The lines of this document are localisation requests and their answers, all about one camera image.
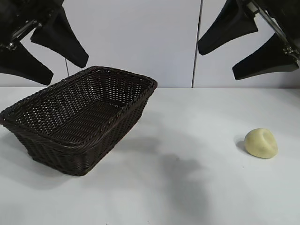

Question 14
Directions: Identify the dark brown woven basket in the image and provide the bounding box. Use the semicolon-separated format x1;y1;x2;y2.
0;65;158;178

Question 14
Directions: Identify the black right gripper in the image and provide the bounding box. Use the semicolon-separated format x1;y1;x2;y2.
197;0;300;81

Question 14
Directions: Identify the pale yellow egg yolk pastry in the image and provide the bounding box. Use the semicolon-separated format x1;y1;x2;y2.
243;127;279;160

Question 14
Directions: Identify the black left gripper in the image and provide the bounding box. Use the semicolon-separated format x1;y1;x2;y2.
0;0;90;86

